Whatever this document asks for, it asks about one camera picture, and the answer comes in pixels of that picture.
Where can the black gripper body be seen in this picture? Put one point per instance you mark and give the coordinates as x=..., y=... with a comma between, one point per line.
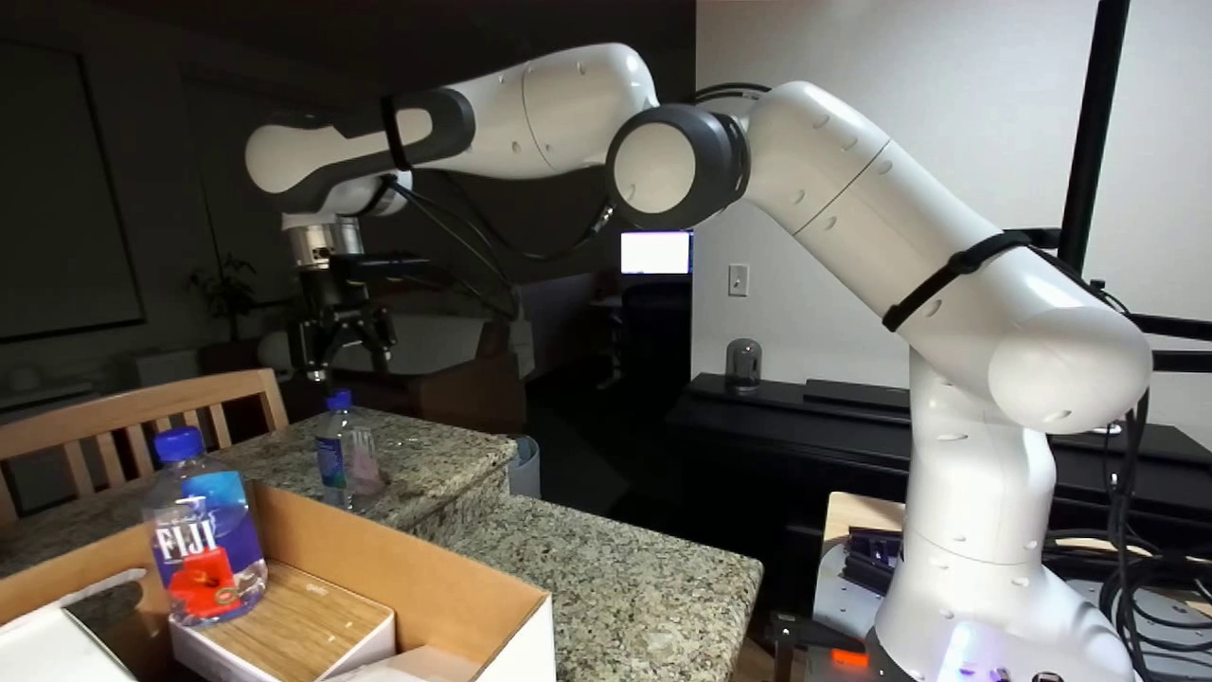
x=338, y=309

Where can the Fiji water bottle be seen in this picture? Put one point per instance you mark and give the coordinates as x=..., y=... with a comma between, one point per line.
x=335, y=448
x=208, y=543

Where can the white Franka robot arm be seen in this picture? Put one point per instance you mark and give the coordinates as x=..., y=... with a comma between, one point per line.
x=986, y=533

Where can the brown cardboard box white flaps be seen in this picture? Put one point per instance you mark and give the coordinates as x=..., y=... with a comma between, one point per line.
x=428, y=362

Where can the wood topped white box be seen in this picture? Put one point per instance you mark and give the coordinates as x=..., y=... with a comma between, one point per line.
x=314, y=629

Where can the dark potted plant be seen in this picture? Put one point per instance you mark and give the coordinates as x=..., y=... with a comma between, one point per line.
x=228, y=294

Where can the grey trash bin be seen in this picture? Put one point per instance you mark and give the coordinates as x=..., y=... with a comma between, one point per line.
x=523, y=466

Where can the wooden slatted chair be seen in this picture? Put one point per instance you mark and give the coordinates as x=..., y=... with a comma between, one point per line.
x=126, y=409

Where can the lit computer monitor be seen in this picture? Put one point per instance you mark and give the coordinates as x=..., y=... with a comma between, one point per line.
x=651, y=250

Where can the beige packing paper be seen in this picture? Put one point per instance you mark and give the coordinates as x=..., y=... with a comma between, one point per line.
x=409, y=664

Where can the grey cylinder speaker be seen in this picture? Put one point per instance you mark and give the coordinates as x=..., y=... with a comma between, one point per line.
x=745, y=362

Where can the white flat panel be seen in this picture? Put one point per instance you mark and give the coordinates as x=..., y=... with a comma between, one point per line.
x=42, y=647

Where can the black low cabinet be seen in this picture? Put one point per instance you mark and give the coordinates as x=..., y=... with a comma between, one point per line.
x=783, y=439

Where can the black flat device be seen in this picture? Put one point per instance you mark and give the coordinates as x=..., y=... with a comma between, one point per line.
x=857, y=394

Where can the black purple device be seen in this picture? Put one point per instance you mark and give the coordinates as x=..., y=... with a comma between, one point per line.
x=872, y=557

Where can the white wall outlet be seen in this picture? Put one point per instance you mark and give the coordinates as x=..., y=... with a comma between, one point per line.
x=735, y=277

